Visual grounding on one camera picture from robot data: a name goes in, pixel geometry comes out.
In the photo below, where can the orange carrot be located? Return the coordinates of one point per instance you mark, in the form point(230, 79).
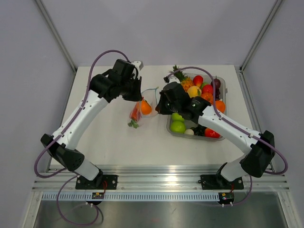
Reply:
point(133, 112)

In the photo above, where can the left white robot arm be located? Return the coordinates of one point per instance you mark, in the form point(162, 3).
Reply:
point(61, 144)

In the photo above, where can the orange mini pumpkin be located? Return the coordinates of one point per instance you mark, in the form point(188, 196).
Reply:
point(208, 97)

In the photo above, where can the large orange fruit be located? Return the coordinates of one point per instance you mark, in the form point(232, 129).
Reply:
point(220, 106)

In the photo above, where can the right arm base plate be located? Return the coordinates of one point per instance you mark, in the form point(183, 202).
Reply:
point(214, 182)

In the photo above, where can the clear plastic food bin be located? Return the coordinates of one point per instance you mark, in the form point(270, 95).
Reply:
point(190, 124)

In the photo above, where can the yellow peach with leaf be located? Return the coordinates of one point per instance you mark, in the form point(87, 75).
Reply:
point(194, 91)

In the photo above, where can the white egg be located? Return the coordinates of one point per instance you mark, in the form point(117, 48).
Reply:
point(189, 132)

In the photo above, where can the purple passion fruit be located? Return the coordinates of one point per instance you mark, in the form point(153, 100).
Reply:
point(217, 83)

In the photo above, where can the aluminium frame post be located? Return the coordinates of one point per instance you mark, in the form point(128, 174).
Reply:
point(262, 32)
point(55, 34)

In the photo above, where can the green apple front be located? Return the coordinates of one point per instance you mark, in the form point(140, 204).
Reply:
point(178, 127)

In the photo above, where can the purple grape bunch top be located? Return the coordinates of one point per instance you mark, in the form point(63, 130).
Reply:
point(217, 94)

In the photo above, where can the red chili pepper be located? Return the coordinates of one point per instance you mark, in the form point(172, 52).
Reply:
point(138, 115)

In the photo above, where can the white slotted cable duct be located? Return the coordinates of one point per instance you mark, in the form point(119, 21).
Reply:
point(132, 196)

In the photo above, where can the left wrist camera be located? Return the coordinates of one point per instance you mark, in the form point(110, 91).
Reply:
point(138, 64)

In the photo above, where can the left aluminium frame post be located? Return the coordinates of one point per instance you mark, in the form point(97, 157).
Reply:
point(55, 34)

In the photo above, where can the right aluminium frame post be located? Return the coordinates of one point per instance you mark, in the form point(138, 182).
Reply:
point(262, 32)

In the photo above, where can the green apple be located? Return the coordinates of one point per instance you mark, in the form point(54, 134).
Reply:
point(177, 117)
point(178, 127)

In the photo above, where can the pineapple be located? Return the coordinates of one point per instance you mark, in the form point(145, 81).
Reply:
point(185, 81)

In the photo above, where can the red apple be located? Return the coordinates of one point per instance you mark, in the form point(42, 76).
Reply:
point(198, 81)

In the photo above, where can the aluminium mounting rail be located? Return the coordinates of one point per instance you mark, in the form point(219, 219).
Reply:
point(181, 178)

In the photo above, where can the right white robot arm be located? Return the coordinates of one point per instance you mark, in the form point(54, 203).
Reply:
point(258, 148)

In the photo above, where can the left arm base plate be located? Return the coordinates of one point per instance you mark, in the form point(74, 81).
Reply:
point(108, 182)

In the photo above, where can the clear zip top bag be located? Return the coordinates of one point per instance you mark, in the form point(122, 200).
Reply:
point(150, 95)

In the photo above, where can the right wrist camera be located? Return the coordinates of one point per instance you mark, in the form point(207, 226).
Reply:
point(170, 79)

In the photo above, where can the red tomato with leaves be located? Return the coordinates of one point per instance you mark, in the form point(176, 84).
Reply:
point(211, 133)

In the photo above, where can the red pomegranate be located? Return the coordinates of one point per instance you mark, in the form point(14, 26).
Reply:
point(207, 89)

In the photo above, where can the dark grape bunch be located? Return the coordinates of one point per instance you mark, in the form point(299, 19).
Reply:
point(199, 130)

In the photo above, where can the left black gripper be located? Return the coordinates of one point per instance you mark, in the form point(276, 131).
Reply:
point(137, 96)

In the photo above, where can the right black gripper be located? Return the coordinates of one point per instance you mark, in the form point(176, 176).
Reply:
point(161, 108)

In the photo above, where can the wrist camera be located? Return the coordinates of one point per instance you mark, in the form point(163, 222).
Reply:
point(170, 79)
point(138, 64)

